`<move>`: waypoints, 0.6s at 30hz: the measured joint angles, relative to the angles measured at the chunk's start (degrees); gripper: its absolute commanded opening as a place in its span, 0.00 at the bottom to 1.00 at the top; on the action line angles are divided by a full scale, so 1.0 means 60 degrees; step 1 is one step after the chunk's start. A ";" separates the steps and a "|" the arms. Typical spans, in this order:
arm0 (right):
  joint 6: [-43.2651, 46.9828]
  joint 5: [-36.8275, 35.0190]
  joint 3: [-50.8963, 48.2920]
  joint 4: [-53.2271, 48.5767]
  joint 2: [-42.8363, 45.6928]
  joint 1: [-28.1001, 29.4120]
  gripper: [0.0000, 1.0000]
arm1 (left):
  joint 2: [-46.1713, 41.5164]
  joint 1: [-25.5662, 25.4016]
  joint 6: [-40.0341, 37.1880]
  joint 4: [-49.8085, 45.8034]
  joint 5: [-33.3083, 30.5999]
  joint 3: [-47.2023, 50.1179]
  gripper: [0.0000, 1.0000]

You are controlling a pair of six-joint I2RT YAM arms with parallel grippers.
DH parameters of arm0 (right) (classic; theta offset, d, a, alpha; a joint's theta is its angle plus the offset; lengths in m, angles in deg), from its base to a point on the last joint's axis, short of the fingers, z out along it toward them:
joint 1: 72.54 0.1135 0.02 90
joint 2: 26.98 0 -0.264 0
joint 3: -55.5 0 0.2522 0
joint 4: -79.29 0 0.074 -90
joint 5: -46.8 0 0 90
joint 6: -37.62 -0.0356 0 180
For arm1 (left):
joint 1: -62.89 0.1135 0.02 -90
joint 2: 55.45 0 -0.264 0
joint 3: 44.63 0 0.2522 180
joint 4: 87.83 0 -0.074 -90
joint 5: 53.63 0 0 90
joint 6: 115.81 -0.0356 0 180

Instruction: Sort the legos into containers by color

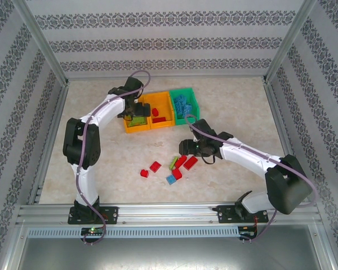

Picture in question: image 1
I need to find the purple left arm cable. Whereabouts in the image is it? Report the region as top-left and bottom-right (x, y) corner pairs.
(76, 69), (152, 247)

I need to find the green plastic bin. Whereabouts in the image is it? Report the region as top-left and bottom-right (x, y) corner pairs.
(168, 87), (201, 127)

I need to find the grey slotted cable duct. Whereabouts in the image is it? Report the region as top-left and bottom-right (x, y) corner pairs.
(26, 227), (241, 239)

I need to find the aluminium frame post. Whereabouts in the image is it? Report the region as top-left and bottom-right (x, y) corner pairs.
(13, 0), (70, 87)
(261, 0), (319, 85)

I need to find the aluminium frame leg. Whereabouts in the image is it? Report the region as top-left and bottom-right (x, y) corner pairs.
(311, 223), (338, 270)
(0, 222), (28, 270)

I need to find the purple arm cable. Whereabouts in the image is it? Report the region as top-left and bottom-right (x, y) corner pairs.
(184, 114), (318, 244)
(76, 69), (152, 247)

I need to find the grey metal sheet panel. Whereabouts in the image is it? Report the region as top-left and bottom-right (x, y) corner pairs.
(5, 237), (335, 270)

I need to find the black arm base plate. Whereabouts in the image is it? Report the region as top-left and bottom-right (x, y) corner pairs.
(68, 206), (119, 225)
(216, 204), (269, 224)

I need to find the aluminium frame cross rail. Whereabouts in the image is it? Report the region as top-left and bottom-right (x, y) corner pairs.
(66, 71), (268, 82)

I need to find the small controller circuit board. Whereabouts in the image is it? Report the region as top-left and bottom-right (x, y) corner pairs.
(81, 227), (105, 236)
(239, 226), (259, 239)

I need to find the aluminium frame floor rail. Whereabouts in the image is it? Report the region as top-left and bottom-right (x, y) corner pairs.
(28, 83), (71, 205)
(263, 80), (295, 160)

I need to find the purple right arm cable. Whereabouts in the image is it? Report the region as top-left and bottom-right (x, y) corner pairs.
(184, 114), (318, 244)

